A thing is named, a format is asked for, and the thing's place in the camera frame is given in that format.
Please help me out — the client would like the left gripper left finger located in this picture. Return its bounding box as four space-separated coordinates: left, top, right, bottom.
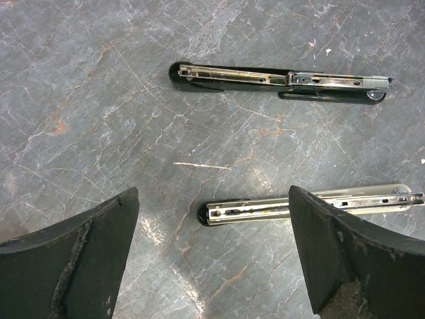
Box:
1 187 139 318

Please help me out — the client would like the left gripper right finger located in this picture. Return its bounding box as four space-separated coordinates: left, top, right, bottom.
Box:
289 185 424 318

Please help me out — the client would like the silver and black stapler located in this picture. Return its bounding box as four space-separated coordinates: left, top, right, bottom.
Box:
197 183 424 227

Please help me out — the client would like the silver staple strip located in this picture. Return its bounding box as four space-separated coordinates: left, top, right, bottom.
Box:
363 76 392 88

